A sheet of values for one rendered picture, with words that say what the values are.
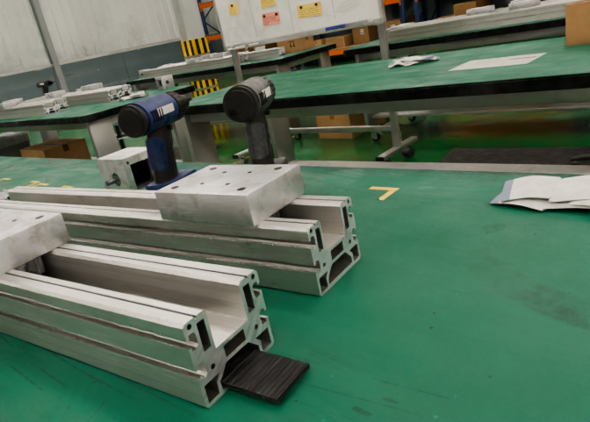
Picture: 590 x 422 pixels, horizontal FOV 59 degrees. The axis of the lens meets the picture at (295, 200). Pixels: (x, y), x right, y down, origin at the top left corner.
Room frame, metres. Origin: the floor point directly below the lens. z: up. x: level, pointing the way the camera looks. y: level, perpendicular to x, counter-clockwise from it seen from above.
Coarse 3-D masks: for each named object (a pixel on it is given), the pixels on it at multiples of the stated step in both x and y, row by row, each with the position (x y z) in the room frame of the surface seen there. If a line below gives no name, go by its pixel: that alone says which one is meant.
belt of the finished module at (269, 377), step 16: (240, 352) 0.44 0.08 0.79; (256, 352) 0.43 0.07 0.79; (224, 368) 0.42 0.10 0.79; (240, 368) 0.41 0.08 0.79; (256, 368) 0.41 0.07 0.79; (272, 368) 0.40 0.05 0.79; (288, 368) 0.40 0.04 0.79; (304, 368) 0.39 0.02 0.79; (224, 384) 0.40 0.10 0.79; (240, 384) 0.39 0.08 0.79; (256, 384) 0.38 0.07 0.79; (272, 384) 0.38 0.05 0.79; (288, 384) 0.38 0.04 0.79; (272, 400) 0.36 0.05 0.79
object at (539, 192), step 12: (516, 180) 0.72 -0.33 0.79; (528, 180) 0.71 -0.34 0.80; (540, 180) 0.70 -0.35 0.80; (552, 180) 0.69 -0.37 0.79; (564, 180) 0.68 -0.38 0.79; (576, 180) 0.67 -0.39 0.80; (588, 180) 0.65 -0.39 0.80; (504, 192) 0.69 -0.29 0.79; (516, 192) 0.67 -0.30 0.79; (528, 192) 0.66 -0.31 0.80; (540, 192) 0.65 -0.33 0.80; (552, 192) 0.65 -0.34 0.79; (564, 192) 0.64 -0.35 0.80; (576, 192) 0.63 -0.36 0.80; (588, 192) 0.62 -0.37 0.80; (528, 204) 0.64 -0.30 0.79; (540, 204) 0.64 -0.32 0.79; (552, 204) 0.63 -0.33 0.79; (564, 204) 0.62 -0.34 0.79; (576, 204) 0.61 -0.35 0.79; (588, 204) 0.59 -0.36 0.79
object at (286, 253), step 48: (48, 192) 0.98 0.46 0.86; (96, 192) 0.89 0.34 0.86; (144, 192) 0.83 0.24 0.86; (96, 240) 0.80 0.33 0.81; (144, 240) 0.70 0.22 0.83; (192, 240) 0.64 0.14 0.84; (240, 240) 0.59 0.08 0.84; (288, 240) 0.56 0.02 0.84; (336, 240) 0.57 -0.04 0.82; (288, 288) 0.55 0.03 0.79
